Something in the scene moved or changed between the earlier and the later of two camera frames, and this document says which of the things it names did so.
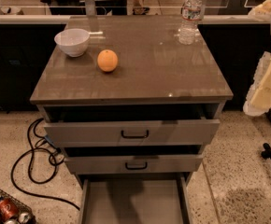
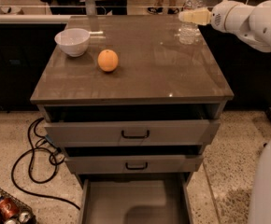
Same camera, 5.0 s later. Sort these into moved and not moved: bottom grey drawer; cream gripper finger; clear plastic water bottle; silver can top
Moved: cream gripper finger
Not moved: clear plastic water bottle; bottom grey drawer; silver can top
